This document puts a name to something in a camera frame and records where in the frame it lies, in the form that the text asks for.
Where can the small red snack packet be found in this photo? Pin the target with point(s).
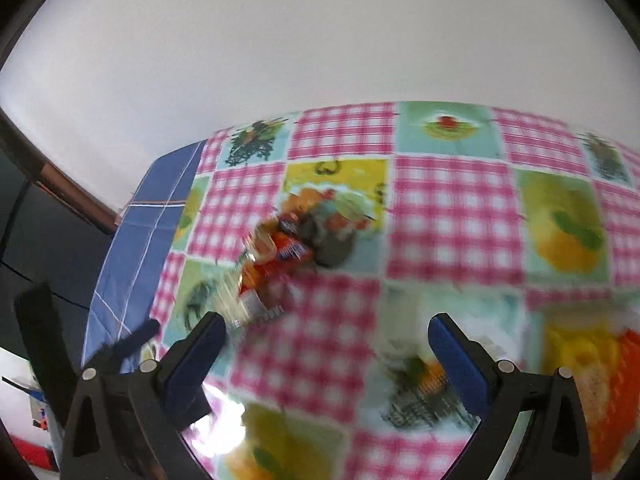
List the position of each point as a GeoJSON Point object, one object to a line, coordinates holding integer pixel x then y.
{"type": "Point", "coordinates": [280, 255]}

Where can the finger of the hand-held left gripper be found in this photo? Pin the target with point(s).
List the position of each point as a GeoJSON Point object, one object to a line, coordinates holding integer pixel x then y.
{"type": "Point", "coordinates": [135, 340]}

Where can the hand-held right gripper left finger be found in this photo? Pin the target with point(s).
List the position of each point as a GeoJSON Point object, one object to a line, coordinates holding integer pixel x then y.
{"type": "Point", "coordinates": [195, 360]}

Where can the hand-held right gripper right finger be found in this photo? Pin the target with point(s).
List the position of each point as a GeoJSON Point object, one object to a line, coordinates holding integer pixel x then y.
{"type": "Point", "coordinates": [460, 365]}

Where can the pink checkered fruit tablecloth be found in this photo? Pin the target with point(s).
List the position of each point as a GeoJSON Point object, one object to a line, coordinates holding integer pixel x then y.
{"type": "Point", "coordinates": [450, 220]}

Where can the brown wooden frame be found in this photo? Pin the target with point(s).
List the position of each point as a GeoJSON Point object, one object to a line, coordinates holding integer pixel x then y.
{"type": "Point", "coordinates": [75, 195]}

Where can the red container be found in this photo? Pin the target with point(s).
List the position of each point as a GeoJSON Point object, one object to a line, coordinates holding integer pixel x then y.
{"type": "Point", "coordinates": [35, 452]}

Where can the dark cabinet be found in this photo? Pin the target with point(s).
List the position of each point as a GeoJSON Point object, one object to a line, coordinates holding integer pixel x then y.
{"type": "Point", "coordinates": [50, 250]}

